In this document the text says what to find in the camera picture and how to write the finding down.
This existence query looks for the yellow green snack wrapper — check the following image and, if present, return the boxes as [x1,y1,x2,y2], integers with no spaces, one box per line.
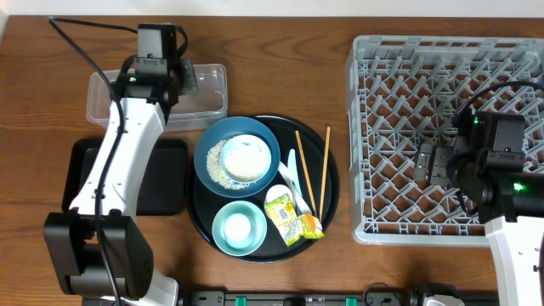
[264,194,325,247]

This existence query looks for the small light blue cup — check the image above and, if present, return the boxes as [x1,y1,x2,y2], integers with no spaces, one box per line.
[224,213,252,249]

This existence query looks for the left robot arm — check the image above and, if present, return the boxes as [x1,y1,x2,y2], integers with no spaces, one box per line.
[43,23,195,305]

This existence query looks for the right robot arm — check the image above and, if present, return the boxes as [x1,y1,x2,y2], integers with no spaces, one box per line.
[414,111,543,305]

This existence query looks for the clear plastic waste bin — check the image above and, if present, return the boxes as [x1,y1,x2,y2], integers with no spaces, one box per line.
[87,64,228,132]

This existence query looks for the grey dishwasher rack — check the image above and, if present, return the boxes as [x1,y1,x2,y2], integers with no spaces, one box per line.
[345,36,543,247]

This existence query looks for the dark blue plate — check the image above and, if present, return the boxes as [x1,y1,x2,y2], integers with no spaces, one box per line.
[194,115,281,198]

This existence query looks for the spilled rice grains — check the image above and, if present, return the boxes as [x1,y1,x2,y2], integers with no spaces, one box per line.
[207,139,249,190]

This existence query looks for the right wooden chopstick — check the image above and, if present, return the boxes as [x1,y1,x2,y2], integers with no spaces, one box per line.
[319,126,332,223]

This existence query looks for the wooden chopstick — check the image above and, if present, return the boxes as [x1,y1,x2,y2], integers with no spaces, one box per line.
[319,126,332,223]
[295,130,318,217]

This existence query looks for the black rectangular tray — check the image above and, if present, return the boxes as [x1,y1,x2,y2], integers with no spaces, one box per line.
[61,138,188,216]

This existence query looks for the light blue rice bowl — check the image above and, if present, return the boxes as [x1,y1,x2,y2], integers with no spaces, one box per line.
[219,134,271,184]

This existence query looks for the left wooden chopstick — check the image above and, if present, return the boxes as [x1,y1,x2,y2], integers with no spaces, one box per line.
[295,130,318,217]

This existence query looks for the white plastic spoon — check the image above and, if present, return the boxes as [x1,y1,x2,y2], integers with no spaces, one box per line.
[278,162,313,215]

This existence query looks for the round black serving tray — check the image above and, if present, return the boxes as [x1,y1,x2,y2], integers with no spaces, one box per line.
[185,114,341,264]

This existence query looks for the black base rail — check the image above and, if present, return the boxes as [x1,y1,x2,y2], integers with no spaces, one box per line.
[182,290,498,306]

